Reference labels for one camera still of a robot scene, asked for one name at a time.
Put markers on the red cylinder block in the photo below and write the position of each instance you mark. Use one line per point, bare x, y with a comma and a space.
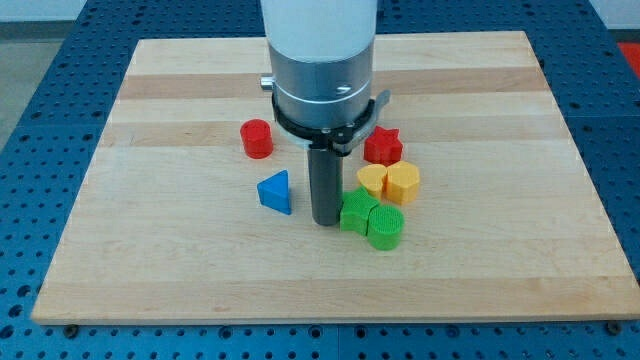
256, 138

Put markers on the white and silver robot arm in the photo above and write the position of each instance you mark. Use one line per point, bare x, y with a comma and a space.
321, 56

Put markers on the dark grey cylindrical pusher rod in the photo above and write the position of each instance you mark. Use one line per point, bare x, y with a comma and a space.
326, 185

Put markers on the blue triangle block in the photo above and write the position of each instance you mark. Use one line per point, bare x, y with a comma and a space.
274, 193

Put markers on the green cylinder block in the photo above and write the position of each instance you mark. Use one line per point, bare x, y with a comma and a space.
385, 226

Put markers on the red star block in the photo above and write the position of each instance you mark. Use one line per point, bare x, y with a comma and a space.
383, 146

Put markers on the green star block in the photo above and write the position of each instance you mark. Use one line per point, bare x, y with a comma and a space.
356, 209

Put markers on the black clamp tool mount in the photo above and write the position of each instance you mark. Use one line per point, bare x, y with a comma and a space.
341, 140

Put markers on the light wooden board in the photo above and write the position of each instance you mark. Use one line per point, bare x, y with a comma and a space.
167, 227

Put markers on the yellow hexagon block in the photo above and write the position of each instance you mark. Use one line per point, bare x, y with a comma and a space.
403, 182

